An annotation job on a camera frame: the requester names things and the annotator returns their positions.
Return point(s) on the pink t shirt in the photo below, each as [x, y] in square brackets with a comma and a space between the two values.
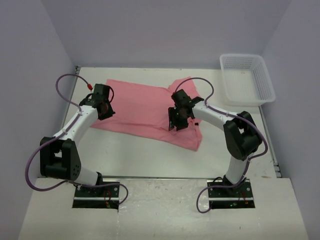
[142, 110]

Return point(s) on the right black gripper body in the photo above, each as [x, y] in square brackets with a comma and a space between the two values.
[182, 121]

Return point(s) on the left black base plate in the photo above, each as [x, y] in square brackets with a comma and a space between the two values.
[96, 198]

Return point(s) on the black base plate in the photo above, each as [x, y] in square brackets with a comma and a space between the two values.
[96, 198]
[226, 198]

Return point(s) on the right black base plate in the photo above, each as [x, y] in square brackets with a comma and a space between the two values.
[226, 198]

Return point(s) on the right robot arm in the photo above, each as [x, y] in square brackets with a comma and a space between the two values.
[242, 137]

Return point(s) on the white plastic basket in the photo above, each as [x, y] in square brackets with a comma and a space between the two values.
[246, 80]

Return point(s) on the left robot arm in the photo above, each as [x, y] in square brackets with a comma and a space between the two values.
[59, 157]

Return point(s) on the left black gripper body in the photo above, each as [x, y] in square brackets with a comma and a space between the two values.
[109, 111]

